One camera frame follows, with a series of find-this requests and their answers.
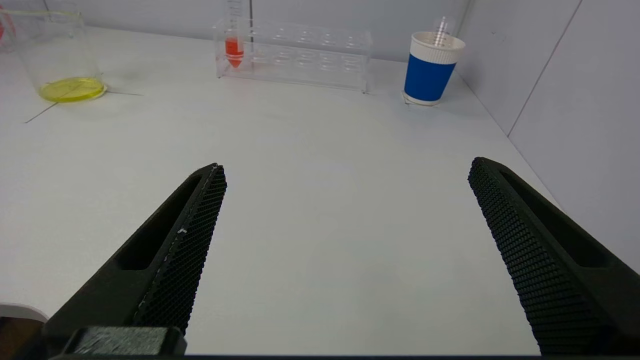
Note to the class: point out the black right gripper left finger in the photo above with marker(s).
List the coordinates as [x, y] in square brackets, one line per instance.
[170, 260]

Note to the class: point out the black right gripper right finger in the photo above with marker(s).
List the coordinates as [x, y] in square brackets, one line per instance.
[550, 280]

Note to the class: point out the test tube with yellow pigment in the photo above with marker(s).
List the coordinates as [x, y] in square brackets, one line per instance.
[442, 30]

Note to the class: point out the clear glass beaker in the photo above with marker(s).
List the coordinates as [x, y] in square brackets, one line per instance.
[70, 89]

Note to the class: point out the test tube with red pigment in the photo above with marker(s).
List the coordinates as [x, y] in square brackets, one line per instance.
[234, 50]

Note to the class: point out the clear acrylic test tube rack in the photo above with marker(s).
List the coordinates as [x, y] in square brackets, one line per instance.
[310, 60]

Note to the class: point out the blue and white paper cup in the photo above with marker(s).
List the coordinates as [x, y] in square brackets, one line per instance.
[430, 75]

